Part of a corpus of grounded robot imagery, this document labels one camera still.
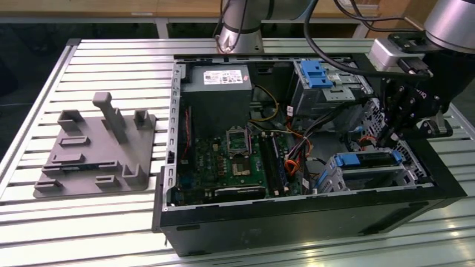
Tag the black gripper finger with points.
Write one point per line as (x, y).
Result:
(430, 129)
(399, 108)

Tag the black disk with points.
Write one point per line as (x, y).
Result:
(375, 159)

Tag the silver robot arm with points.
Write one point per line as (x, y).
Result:
(240, 27)

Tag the silver disk bay cage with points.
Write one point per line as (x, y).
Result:
(371, 171)

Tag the black RAM slot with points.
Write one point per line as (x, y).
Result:
(280, 164)
(269, 164)

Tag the silver optical drive cage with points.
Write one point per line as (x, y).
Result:
(315, 97)

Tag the brown wooden cabinet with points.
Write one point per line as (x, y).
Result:
(390, 29)

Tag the blue plastic drive latch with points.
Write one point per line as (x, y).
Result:
(315, 75)

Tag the CPU socket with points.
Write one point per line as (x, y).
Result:
(240, 167)

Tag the grey power supply unit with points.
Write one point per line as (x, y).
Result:
(215, 105)

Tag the black Nvidia graphics card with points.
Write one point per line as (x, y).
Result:
(240, 192)

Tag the green motherboard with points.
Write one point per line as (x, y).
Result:
(207, 167)

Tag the black PC case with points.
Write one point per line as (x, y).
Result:
(259, 231)

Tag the grey parts rack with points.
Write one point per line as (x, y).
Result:
(92, 155)

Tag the green RAM stick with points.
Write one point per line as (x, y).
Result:
(87, 167)

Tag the wooden desk board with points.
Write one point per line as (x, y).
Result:
(73, 7)

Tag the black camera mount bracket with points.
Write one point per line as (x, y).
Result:
(415, 65)

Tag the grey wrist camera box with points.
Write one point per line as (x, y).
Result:
(386, 55)

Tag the blue plastic bay rail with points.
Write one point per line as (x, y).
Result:
(323, 178)

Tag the white metal table frame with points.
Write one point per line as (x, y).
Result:
(161, 27)

